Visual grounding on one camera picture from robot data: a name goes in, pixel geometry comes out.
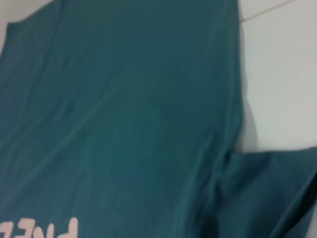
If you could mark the teal blue FREE! t-shirt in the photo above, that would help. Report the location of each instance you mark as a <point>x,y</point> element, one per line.
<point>123,124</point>

